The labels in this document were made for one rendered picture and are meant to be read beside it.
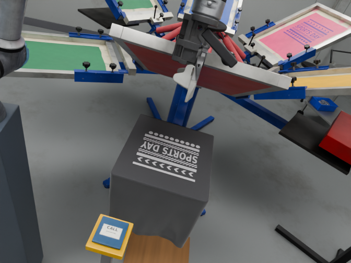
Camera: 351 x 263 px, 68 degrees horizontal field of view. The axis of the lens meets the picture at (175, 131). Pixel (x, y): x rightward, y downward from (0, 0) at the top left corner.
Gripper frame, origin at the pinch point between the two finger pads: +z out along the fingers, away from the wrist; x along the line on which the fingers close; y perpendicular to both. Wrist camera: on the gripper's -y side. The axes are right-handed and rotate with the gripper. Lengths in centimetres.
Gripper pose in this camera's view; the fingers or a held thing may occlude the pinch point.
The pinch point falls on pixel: (189, 97)
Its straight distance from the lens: 71.6
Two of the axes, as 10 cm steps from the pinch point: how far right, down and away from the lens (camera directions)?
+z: -2.7, 8.9, 3.6
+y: -9.6, -2.9, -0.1
